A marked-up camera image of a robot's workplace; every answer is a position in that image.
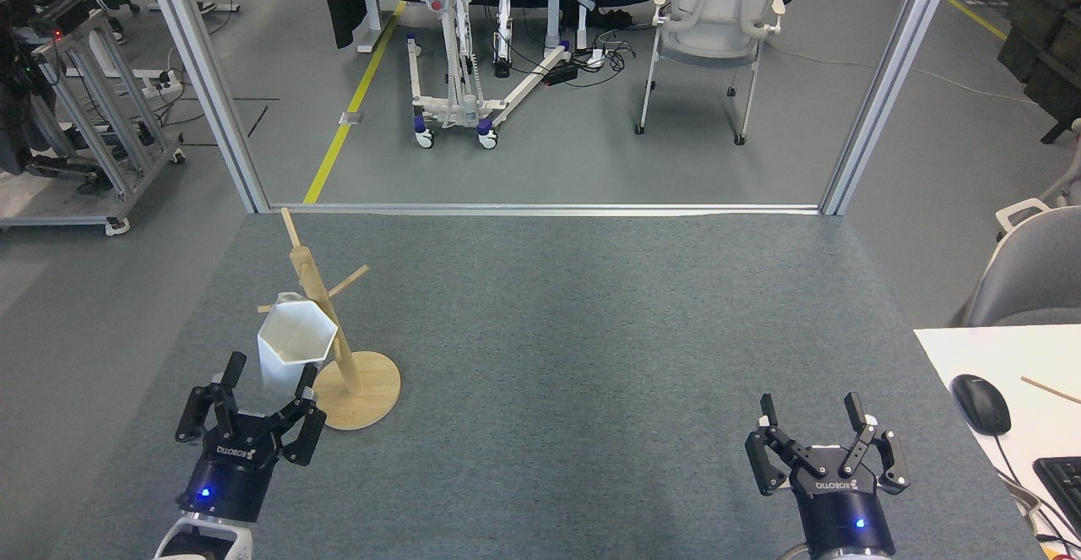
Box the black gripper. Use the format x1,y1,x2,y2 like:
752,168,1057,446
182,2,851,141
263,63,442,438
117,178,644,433
745,392,911,558
175,351,328,526

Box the white hexagonal cup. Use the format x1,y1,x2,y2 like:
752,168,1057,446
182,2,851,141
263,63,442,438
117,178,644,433
257,291,340,392

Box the wooden cup rack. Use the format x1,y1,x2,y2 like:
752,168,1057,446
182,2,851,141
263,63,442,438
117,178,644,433
257,208,402,432

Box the black computer mouse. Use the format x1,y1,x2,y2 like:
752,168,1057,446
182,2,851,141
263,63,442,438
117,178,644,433
950,374,1013,437

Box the white desk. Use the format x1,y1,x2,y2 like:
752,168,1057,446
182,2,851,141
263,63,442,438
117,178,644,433
914,323,1081,560

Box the thin wooden stick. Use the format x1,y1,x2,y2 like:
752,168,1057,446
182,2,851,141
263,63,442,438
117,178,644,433
1020,376,1081,406

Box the black keyboard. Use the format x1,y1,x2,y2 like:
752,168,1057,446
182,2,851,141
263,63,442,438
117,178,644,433
1033,456,1081,536

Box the grey office chair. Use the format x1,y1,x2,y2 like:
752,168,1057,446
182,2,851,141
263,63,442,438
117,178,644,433
963,197,1081,329

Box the white wheeled stand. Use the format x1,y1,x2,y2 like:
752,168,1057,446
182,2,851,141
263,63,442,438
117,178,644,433
387,0,571,151

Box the white chair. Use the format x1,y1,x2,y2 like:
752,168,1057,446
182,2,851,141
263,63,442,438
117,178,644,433
635,0,786,146

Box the black device with red light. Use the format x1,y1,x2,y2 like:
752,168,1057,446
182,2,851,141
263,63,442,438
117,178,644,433
0,0,90,39

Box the dark stacked crates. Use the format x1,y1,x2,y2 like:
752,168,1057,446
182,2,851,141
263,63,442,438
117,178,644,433
978,0,1081,145

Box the black mouse cable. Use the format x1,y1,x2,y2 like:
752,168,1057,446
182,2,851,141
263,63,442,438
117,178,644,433
992,432,1081,544

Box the aluminium frame cart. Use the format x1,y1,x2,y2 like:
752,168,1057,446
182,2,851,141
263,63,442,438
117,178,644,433
0,0,187,236

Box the silver frame post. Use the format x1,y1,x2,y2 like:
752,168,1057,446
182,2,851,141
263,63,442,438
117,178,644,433
821,0,964,216
137,0,271,215

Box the silver frame rail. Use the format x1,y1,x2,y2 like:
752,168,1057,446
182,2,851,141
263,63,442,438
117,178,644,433
269,203,824,216

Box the white office chair frame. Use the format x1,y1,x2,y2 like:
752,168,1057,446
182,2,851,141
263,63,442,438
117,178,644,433
1043,119,1081,206

